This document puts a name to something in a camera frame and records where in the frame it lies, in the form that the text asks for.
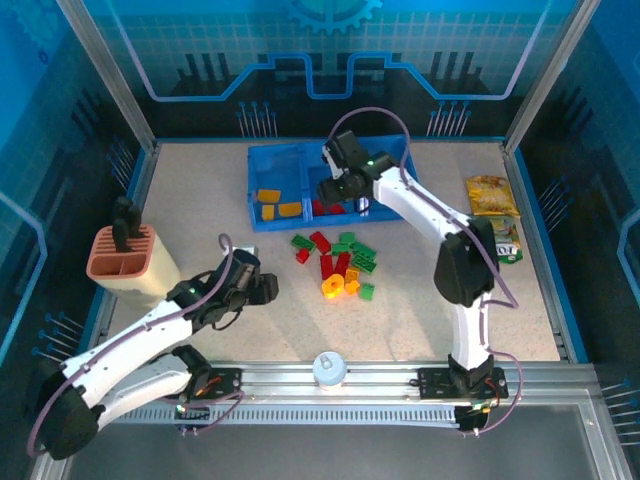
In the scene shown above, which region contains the blue three-compartment bin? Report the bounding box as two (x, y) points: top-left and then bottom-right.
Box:
(247, 137), (421, 234)

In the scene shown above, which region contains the yellow lego brick with holes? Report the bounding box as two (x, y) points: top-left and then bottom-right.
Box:
(322, 273), (346, 300)

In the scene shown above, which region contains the white round dome knob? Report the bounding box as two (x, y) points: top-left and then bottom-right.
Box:
(312, 351), (348, 387)

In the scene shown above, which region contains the pink cream knife block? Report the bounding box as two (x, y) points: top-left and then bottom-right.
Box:
(86, 224), (182, 311)

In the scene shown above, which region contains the yellow snack bag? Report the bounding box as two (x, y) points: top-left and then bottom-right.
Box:
(465, 174), (520, 217)

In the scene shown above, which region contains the green snack bag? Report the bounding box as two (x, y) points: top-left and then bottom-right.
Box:
(487, 215), (524, 266)

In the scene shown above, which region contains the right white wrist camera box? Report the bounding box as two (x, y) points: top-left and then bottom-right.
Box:
(322, 145), (347, 180)

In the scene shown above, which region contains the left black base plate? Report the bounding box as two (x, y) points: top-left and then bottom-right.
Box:
(189, 367), (245, 400)

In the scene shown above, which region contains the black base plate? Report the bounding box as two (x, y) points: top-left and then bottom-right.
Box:
(417, 367), (510, 400)
(189, 367), (245, 400)

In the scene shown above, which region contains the aluminium cross rail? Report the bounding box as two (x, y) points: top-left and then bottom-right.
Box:
(64, 360), (599, 404)

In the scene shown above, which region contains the slotted grey cable duct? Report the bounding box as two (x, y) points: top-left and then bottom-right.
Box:
(107, 404), (460, 427)

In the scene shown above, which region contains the black connector bracket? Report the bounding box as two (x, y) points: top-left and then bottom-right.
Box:
(173, 403), (211, 437)
(455, 404), (494, 437)

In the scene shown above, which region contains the aluminium side rail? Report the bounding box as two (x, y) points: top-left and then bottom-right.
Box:
(82, 142), (162, 364)
(501, 142), (576, 364)

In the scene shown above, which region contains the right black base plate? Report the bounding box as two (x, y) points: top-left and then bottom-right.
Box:
(417, 367), (510, 400)

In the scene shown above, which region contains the aluminium upright post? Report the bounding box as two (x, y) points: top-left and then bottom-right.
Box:
(503, 0), (602, 154)
(54, 0), (160, 154)

